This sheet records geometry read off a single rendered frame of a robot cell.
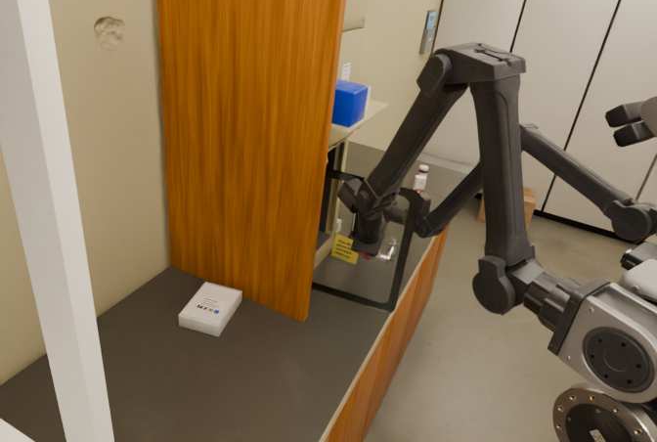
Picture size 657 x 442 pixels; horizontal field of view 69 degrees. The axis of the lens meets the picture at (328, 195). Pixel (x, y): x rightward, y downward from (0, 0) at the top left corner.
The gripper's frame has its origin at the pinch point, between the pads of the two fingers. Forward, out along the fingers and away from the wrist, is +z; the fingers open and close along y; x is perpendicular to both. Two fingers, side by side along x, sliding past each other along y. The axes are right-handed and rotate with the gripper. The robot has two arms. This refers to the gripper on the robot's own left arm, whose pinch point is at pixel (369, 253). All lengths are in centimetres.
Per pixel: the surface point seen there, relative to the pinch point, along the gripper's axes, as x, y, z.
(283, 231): -23.2, 2.8, -3.9
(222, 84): -43, -14, -35
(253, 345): -23.1, 28.4, 15.0
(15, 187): -11, 53, -84
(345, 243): -7.6, -3.0, 3.3
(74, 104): -68, 7, -40
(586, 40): 81, -289, 103
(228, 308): -34.3, 21.4, 13.8
